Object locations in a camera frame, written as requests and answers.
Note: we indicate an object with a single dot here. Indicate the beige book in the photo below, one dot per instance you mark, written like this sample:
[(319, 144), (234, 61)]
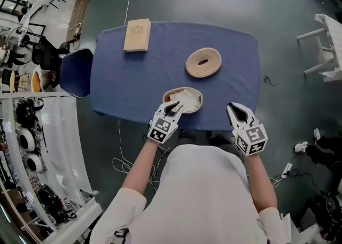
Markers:
[(136, 35)]

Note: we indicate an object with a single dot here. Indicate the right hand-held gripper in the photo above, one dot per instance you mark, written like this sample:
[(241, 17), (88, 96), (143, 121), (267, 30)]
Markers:
[(251, 138)]

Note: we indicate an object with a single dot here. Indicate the table with blue cloth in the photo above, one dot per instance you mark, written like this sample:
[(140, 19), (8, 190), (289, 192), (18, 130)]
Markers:
[(160, 71)]

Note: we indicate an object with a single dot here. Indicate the white cloth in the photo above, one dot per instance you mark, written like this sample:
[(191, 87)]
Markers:
[(191, 99)]

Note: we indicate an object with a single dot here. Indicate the person's left forearm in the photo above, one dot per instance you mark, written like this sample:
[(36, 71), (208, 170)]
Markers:
[(141, 168)]

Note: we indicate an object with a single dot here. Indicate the white side table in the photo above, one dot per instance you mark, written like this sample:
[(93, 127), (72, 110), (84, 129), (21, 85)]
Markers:
[(334, 47)]

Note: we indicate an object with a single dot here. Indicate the black helmet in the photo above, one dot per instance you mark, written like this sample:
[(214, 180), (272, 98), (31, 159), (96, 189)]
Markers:
[(25, 110)]

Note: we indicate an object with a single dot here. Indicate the black office chair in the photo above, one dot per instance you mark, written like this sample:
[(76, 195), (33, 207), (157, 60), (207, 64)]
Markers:
[(49, 50)]

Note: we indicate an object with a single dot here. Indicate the white round device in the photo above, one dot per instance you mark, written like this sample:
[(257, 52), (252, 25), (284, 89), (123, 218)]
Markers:
[(26, 139), (34, 163)]

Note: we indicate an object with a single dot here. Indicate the black floor fan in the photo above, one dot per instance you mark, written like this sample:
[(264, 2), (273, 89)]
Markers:
[(14, 38)]

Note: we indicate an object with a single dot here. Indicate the wooden stool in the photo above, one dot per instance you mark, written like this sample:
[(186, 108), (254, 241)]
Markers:
[(12, 79)]

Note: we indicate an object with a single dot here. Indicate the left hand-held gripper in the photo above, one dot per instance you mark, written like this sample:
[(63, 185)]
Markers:
[(161, 129)]

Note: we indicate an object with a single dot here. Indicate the woven round lid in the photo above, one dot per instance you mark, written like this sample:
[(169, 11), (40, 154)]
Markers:
[(192, 67)]

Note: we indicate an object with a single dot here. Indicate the person's right forearm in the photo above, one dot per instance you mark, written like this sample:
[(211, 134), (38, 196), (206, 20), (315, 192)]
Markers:
[(260, 181)]

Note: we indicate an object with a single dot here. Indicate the person's white shirt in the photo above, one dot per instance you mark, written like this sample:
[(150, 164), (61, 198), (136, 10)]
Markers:
[(203, 197)]

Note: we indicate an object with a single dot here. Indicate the blue chair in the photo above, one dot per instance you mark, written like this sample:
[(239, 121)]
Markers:
[(76, 73)]

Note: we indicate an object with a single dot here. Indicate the woven oval basket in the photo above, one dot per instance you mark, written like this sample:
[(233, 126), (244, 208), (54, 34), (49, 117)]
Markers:
[(201, 103)]

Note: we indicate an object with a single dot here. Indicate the white power strip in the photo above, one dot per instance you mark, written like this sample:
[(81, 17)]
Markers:
[(287, 170), (78, 28)]

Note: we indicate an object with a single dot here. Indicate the white shelf unit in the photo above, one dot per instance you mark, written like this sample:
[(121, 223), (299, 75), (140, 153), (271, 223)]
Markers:
[(61, 157)]

